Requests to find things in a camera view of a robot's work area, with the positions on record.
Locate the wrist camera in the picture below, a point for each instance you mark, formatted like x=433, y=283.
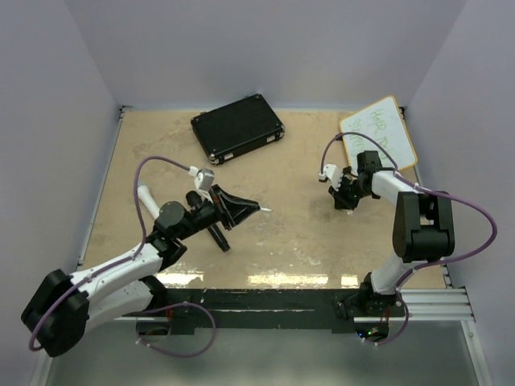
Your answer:
x=203, y=182
x=330, y=173

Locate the black microphone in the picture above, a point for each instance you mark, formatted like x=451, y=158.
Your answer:
x=219, y=239

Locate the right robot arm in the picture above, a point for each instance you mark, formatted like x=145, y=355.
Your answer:
x=423, y=229

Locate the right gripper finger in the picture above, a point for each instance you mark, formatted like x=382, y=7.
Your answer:
x=336, y=190
x=345, y=202

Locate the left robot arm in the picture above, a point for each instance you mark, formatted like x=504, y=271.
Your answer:
x=66, y=306

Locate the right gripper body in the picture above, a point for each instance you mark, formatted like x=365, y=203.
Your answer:
x=351, y=186

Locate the black hard case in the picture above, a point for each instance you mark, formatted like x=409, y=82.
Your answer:
x=236, y=129

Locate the aluminium table frame rail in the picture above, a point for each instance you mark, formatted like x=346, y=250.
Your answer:
x=438, y=305

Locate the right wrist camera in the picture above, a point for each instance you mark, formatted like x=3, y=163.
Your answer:
x=330, y=173

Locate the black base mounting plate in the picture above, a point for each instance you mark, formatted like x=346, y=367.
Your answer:
x=334, y=310

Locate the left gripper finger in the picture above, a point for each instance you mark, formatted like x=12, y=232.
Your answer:
x=236, y=203
x=240, y=213

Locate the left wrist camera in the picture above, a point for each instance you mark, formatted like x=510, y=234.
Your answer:
x=203, y=182

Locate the orange framed whiteboard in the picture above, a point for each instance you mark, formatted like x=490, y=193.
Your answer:
x=382, y=121

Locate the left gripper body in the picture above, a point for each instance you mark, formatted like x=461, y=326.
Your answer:
x=222, y=212

